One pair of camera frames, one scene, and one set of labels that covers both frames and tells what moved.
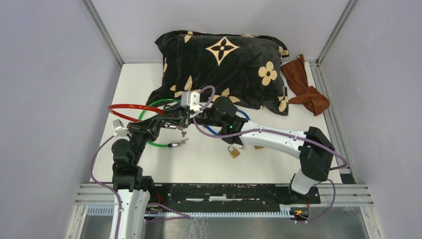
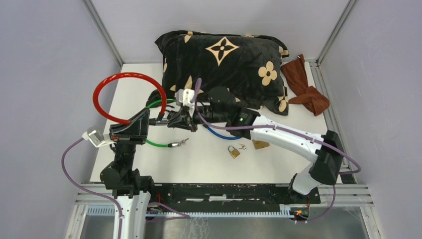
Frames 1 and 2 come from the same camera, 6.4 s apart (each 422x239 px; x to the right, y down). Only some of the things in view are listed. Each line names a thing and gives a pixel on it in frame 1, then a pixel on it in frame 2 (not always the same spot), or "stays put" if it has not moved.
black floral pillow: x=245 y=68 stays put
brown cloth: x=296 y=73 stays put
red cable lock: x=119 y=115 → x=99 y=85
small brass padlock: x=235 y=153 stays put
